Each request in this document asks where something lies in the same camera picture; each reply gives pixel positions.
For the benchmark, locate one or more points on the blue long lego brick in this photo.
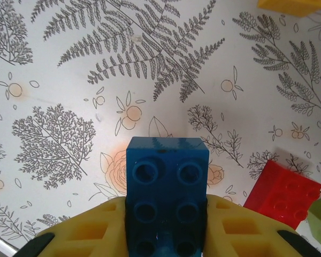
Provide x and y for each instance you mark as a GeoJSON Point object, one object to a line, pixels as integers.
{"type": "Point", "coordinates": [166, 187]}

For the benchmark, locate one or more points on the red lego brick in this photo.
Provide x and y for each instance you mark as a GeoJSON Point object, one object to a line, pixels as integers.
{"type": "Point", "coordinates": [278, 187]}

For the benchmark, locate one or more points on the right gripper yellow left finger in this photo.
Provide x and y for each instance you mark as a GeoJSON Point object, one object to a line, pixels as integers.
{"type": "Point", "coordinates": [117, 235]}

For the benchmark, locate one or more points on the orange yellow lego brick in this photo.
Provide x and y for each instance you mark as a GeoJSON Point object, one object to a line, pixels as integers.
{"type": "Point", "coordinates": [291, 6]}

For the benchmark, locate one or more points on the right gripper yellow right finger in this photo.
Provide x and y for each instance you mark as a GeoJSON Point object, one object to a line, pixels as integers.
{"type": "Point", "coordinates": [216, 235]}

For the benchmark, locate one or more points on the floral printed table cover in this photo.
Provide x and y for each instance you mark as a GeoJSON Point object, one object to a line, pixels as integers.
{"type": "Point", "coordinates": [69, 67]}

